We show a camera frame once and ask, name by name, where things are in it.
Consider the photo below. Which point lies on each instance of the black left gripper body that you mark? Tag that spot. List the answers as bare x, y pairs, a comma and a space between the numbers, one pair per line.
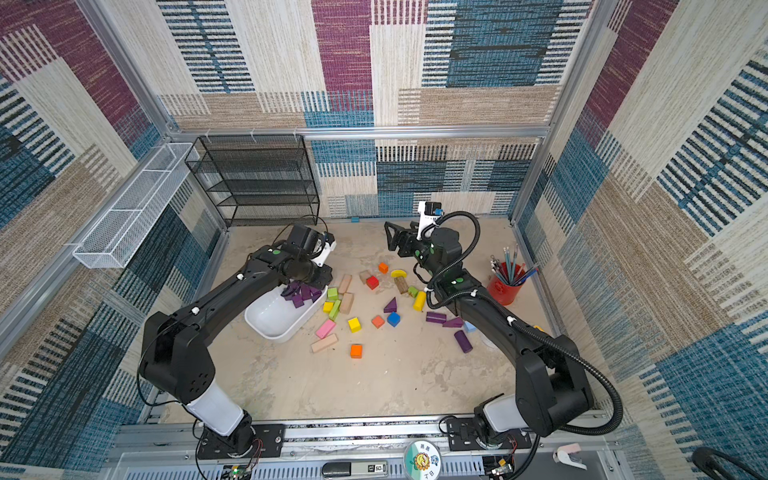
316, 276

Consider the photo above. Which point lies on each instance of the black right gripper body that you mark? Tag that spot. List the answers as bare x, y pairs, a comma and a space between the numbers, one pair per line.
405, 240

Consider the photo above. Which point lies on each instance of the white plastic storage bin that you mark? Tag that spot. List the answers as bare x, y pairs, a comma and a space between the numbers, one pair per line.
277, 319

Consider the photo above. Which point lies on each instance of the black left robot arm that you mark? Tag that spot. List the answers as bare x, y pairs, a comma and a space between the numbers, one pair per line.
175, 356

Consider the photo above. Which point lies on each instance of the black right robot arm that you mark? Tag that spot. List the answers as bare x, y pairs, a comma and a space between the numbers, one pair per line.
552, 380

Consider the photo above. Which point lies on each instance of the striped dark wood block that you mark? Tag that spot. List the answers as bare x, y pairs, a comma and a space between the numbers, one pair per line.
401, 285

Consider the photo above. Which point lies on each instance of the red cube block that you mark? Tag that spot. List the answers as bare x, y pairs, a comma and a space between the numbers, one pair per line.
372, 282

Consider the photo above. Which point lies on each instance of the lime green flat block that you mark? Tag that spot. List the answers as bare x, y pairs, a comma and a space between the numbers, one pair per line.
333, 314

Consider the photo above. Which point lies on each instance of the yellow cylinder block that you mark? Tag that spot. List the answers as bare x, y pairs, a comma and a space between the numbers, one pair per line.
419, 301

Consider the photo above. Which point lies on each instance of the pink rectangular block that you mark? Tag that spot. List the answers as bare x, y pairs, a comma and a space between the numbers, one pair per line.
325, 329

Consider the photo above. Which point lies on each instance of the purple triangle block centre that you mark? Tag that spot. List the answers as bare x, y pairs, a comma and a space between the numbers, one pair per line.
391, 306

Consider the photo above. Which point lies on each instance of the long natural wood block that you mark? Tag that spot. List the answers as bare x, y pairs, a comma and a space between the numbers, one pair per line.
323, 344

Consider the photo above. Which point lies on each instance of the red-orange small cube block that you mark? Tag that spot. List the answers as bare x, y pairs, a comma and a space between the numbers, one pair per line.
377, 321

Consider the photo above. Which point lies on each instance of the orange cube block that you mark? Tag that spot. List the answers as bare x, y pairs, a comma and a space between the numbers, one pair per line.
356, 351

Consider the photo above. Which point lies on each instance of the red pen holder cup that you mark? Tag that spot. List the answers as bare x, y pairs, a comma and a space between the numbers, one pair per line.
508, 276

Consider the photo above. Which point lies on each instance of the purple cylinder block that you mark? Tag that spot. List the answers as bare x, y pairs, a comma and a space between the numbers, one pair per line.
463, 341

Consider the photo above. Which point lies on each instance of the round green logo sticker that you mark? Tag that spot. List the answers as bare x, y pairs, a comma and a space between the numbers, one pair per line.
422, 461

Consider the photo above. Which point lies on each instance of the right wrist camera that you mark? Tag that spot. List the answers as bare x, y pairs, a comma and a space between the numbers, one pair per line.
429, 213

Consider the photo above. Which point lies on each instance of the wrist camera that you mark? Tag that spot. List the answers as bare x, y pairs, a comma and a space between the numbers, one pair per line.
429, 213
328, 244

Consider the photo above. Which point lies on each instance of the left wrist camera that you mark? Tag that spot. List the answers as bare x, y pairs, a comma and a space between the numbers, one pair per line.
328, 244

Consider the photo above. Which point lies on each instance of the black wire shelf rack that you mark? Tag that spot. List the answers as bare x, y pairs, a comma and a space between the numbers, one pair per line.
256, 180

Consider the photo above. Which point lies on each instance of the white wire mesh basket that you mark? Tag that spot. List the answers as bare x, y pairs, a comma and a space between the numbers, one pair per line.
120, 231

